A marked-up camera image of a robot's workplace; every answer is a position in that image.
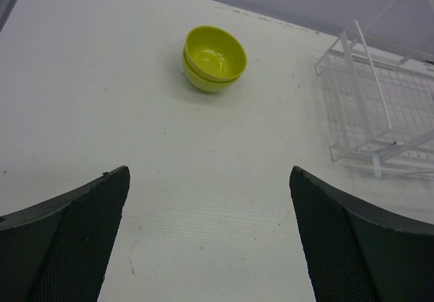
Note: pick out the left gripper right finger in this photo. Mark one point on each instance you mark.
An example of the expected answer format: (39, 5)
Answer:
(356, 251)

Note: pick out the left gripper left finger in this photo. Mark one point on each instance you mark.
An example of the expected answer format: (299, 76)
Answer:
(59, 249)

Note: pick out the lime green bowl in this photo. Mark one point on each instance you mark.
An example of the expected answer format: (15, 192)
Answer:
(201, 83)
(214, 54)

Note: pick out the white wire dish rack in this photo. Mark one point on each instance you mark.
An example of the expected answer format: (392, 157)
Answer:
(377, 83)

